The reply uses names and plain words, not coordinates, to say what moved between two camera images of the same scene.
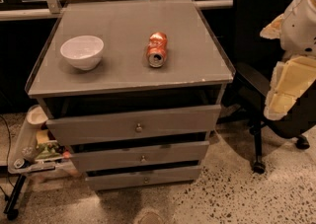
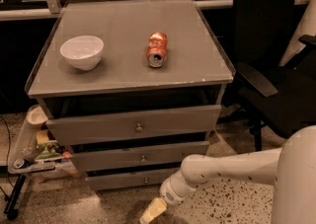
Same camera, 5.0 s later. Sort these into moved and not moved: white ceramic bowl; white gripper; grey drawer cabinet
Moved: white gripper
Not moved: white ceramic bowl; grey drawer cabinet
